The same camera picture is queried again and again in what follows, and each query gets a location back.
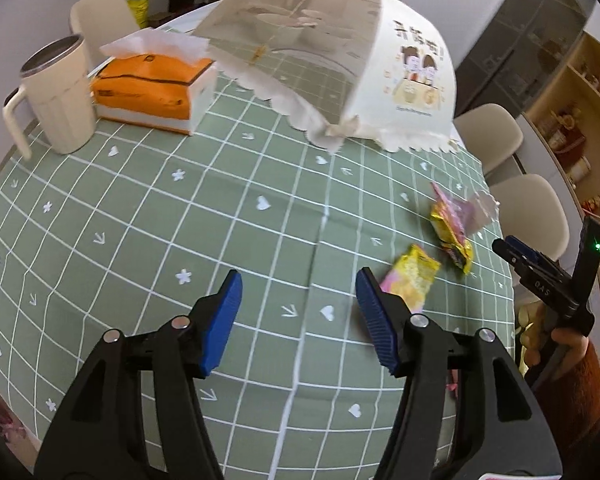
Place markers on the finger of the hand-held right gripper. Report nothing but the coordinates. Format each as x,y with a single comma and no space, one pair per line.
520,255

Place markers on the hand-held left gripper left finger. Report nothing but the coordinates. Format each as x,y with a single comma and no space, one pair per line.
220,315

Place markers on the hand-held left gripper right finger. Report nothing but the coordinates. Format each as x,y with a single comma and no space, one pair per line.
377,315

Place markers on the pink yellow snack packet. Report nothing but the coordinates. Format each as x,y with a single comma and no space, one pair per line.
412,275

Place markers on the translucent purple wrapper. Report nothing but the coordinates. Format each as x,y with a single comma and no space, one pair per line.
482,210

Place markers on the yellow foil snack wrapper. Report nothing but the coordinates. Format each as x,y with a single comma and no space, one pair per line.
452,240

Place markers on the small pink wrapper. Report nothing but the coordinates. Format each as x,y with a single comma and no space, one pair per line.
444,197

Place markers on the person's right forearm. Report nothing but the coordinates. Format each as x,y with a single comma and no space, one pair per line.
580,400

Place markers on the person's right hand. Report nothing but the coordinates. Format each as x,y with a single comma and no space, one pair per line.
570,344

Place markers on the beige dining chair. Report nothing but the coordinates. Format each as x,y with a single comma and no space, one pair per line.
530,210
490,130
100,15

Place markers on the green checked tablecloth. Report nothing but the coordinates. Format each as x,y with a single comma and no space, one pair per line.
155,220

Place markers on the wooden shelf cabinet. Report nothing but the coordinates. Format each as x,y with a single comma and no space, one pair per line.
575,120

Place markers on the grey glass cabinet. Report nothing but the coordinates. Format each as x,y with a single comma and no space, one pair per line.
525,35

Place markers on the cream mesh food cover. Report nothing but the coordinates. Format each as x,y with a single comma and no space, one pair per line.
370,70

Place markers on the orange tissue pack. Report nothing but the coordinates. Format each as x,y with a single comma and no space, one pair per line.
145,85

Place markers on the cream mug with steel lid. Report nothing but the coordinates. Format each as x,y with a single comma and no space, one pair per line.
65,105

